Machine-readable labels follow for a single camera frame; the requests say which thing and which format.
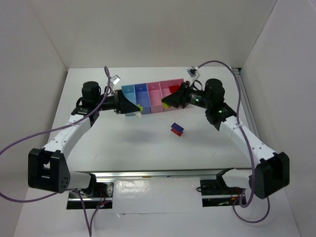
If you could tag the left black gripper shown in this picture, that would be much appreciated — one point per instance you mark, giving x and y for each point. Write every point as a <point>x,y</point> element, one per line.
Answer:
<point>117,101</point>

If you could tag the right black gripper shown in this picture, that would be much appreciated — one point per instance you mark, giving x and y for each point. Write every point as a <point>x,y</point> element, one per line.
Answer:
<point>185,94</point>

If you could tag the red lego brick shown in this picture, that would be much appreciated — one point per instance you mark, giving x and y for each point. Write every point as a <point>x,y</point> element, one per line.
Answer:
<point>173,88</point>

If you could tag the white lego brick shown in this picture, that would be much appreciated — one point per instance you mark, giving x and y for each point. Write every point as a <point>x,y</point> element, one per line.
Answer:
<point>138,114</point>

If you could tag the yellow green lego block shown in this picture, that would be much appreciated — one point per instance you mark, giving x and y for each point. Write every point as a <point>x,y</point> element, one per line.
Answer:
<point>166,106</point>

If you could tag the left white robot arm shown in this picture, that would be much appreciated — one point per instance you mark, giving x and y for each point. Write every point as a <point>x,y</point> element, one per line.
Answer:
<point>47,167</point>

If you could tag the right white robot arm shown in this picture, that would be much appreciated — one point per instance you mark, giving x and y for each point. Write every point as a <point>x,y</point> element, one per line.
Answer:
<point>269,169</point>

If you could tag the light blue bin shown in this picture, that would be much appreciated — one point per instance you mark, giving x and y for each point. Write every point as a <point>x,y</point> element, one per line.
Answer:
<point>129,93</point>

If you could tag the large pink bin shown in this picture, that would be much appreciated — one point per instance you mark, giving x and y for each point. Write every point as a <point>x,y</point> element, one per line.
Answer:
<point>164,91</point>

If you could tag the dark blue bin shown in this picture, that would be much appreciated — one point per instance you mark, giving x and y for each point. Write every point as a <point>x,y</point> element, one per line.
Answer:
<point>142,97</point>

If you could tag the small pink bin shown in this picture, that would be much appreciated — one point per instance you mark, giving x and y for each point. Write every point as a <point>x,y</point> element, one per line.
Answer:
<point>155,96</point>

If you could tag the blue lego brick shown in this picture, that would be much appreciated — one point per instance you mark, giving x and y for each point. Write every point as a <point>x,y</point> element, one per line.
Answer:
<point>177,127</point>

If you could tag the red lego under blue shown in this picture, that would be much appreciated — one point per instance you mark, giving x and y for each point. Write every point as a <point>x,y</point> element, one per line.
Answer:
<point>176,132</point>

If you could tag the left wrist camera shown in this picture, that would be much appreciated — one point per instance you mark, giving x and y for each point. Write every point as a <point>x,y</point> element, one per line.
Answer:
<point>114,80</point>

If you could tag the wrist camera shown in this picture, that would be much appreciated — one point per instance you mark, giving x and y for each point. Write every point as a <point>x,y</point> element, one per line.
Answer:
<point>114,80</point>
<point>193,72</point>

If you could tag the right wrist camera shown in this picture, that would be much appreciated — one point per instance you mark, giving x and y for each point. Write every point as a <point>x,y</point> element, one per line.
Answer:
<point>193,72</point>

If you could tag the aluminium front rail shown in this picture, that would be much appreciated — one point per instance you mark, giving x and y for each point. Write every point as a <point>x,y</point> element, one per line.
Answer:
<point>155,173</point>

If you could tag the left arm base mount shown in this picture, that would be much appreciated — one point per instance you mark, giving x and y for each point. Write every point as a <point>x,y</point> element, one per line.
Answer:
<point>101,196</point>

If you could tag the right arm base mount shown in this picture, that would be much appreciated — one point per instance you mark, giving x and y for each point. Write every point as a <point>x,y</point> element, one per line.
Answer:
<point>214,194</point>

